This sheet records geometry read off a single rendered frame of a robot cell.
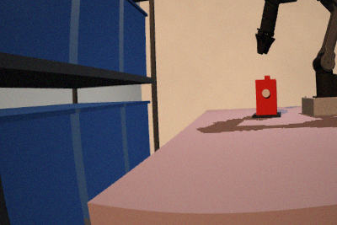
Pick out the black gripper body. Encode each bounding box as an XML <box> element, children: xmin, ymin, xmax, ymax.
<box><xmin>257</xmin><ymin>19</ymin><xmax>276</xmax><ymax>36</ymax></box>

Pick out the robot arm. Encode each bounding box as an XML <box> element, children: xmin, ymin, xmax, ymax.
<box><xmin>262</xmin><ymin>0</ymin><xmax>337</xmax><ymax>98</ymax></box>

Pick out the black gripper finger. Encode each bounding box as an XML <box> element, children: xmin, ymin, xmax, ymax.
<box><xmin>255</xmin><ymin>34</ymin><xmax>270</xmax><ymax>55</ymax></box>
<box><xmin>264</xmin><ymin>35</ymin><xmax>275</xmax><ymax>55</ymax></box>

